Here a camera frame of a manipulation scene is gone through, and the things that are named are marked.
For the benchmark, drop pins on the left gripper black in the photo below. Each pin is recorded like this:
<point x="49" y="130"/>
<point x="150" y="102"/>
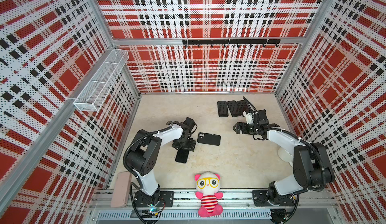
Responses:
<point x="190" y="146"/>

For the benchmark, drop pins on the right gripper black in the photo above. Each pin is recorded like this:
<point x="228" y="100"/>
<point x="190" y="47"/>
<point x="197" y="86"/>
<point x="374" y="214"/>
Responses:
<point x="244" y="125"/>

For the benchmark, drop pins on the blue phone black screen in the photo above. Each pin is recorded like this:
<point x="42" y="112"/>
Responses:
<point x="182" y="156"/>

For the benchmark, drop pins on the black phone case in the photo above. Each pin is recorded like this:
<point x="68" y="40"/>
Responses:
<point x="209" y="139"/>
<point x="222" y="109"/>
<point x="233" y="108"/>

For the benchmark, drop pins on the white-edged phone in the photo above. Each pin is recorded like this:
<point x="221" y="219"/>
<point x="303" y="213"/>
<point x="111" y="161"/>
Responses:
<point x="242" y="107"/>

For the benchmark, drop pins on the black phone case top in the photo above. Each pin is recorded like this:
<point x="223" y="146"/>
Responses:
<point x="209" y="139"/>

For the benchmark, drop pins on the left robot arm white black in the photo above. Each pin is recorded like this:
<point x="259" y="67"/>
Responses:
<point x="141" y="155"/>

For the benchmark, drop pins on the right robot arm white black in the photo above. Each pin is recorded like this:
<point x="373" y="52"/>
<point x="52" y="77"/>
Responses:
<point x="312" y="169"/>

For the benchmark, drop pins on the pink phone case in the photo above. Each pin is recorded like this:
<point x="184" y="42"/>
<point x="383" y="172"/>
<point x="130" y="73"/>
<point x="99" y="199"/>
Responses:
<point x="121" y="190"/>

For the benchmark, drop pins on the pink panda plush toy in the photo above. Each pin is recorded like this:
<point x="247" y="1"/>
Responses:
<point x="208" y="192"/>

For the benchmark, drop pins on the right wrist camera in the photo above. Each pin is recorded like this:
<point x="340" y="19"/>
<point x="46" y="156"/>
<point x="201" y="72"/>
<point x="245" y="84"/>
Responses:
<point x="258" y="119"/>

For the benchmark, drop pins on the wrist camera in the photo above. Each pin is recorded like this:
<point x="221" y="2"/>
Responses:
<point x="189" y="125"/>
<point x="258" y="119"/>

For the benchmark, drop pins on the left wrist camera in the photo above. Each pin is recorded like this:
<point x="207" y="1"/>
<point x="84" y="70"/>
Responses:
<point x="189" y="125"/>

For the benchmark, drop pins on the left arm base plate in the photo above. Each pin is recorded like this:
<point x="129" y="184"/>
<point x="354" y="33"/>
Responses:
<point x="158" y="199"/>

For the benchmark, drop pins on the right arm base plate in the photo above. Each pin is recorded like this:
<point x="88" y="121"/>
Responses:
<point x="267" y="198"/>

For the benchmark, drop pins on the black hook rail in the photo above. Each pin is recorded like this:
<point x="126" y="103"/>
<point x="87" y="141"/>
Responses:
<point x="231" y="41"/>

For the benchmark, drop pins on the aluminium front rail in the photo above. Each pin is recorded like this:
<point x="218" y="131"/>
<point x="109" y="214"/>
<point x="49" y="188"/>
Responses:
<point x="190" y="199"/>

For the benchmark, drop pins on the white wire mesh basket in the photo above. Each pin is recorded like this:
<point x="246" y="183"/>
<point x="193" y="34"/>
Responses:
<point x="94" y="94"/>

